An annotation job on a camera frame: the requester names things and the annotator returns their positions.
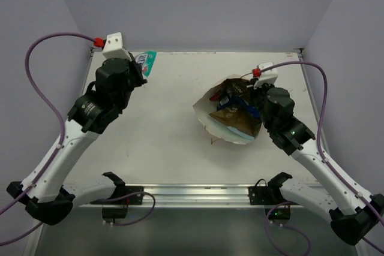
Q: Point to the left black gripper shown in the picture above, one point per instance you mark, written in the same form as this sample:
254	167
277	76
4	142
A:
137	71

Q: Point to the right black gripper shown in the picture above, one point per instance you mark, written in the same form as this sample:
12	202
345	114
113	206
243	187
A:
253	92

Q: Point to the teal Fox's candy bag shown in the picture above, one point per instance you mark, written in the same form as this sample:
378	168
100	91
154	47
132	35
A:
146	60

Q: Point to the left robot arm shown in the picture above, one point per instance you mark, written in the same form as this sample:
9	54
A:
45	195

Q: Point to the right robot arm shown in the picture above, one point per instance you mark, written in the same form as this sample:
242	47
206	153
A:
351	210

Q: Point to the dark brown snack bag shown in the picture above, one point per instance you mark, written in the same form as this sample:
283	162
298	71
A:
234	87

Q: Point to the blue snack packet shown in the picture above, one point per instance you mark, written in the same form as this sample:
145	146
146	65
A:
226	100

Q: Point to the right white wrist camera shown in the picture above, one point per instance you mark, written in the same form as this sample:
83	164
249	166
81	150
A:
264	74

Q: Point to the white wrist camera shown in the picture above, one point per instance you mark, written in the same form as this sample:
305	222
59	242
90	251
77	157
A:
264	74
114	47

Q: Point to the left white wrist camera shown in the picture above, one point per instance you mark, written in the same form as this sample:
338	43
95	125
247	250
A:
114	47

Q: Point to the right black base bracket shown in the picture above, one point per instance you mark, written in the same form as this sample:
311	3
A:
267	194

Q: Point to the black base bracket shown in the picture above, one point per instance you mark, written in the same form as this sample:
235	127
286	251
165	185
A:
117	210
267	194

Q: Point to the aluminium mounting rail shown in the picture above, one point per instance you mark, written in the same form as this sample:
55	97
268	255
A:
196	196

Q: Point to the left black base bracket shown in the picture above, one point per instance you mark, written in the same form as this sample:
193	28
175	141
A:
117	210

